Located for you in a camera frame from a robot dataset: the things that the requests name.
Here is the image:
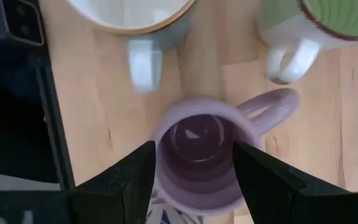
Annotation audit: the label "green mug with white handle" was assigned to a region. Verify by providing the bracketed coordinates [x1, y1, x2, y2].
[258, 0, 358, 86]

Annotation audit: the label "lavender mug with lavender handle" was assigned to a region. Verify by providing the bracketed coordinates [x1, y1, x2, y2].
[149, 88, 300, 217]

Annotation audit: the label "teal mug with white handle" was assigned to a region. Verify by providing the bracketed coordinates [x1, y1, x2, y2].
[67, 0, 197, 95]

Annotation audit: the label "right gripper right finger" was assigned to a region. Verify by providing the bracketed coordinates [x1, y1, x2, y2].
[232, 141, 323, 224]

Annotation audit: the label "white blue-patterned mug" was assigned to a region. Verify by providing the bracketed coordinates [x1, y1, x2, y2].
[146, 189, 204, 224]

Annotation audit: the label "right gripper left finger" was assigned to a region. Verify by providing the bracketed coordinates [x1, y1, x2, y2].
[70, 140, 157, 224]

